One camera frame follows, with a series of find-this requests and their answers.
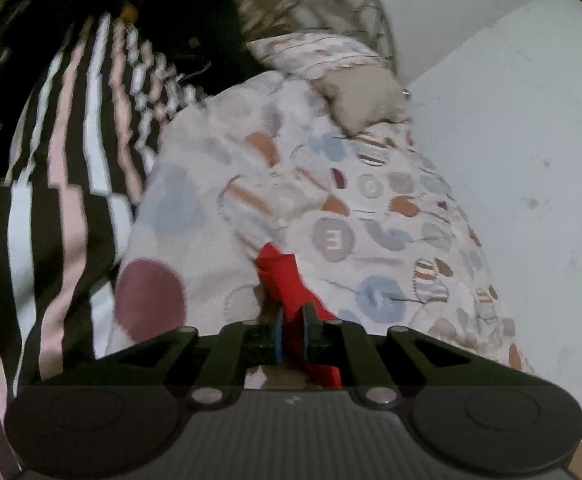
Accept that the printed beige pillow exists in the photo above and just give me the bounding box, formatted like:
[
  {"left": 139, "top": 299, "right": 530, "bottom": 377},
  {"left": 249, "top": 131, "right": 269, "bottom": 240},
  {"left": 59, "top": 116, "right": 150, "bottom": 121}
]
[{"left": 246, "top": 30, "right": 414, "bottom": 136}]

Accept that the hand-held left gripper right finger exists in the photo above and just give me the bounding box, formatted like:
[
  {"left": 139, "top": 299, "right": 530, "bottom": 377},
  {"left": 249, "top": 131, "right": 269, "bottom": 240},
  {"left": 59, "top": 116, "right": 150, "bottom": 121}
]
[{"left": 301, "top": 303, "right": 546, "bottom": 407}]

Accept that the black white pink striped blanket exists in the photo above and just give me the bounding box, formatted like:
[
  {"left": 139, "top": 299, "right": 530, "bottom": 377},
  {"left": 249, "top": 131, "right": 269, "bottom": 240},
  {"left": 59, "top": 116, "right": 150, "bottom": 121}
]
[{"left": 0, "top": 12, "right": 206, "bottom": 411}]

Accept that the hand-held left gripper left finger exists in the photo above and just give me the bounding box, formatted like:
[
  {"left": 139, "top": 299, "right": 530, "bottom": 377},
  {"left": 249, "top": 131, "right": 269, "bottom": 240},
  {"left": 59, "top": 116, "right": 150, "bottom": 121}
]
[{"left": 36, "top": 307, "right": 286, "bottom": 406}]

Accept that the dark cloth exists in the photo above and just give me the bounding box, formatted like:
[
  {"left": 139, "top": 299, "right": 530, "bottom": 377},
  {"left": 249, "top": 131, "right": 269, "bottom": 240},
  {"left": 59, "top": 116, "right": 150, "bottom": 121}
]
[{"left": 136, "top": 0, "right": 266, "bottom": 96}]

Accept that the circle print white duvet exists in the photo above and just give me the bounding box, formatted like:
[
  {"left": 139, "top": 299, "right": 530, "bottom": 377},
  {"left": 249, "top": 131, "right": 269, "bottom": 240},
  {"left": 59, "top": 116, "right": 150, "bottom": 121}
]
[{"left": 103, "top": 67, "right": 534, "bottom": 376}]

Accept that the red small cloth garment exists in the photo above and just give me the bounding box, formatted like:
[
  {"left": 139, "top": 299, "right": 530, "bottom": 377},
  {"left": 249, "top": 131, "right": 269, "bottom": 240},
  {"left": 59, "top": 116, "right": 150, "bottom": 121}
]
[{"left": 255, "top": 241, "right": 344, "bottom": 391}]

